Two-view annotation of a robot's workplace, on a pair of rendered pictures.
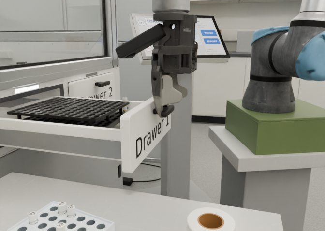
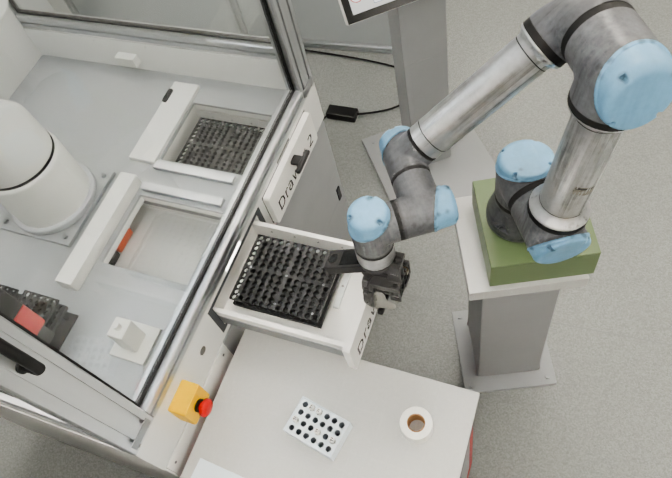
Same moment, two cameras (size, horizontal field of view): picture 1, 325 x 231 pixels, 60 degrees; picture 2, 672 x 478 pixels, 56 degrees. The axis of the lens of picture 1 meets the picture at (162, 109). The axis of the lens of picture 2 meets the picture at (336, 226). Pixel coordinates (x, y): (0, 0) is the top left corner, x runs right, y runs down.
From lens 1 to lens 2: 112 cm
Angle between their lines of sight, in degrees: 45
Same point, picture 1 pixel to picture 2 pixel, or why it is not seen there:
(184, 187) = not seen: hidden behind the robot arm
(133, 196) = (361, 369)
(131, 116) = (351, 347)
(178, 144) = (426, 97)
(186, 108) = (438, 44)
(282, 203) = (528, 300)
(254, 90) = (496, 214)
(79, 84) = (275, 190)
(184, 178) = not seen: hidden behind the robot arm
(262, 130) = (496, 272)
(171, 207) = (392, 383)
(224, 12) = not seen: outside the picture
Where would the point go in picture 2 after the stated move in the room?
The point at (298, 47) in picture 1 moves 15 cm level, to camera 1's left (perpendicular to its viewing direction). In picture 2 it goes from (529, 238) to (451, 241)
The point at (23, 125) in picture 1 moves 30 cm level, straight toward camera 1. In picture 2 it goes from (254, 323) to (303, 447)
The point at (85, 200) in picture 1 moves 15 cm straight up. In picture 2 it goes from (322, 374) to (309, 351)
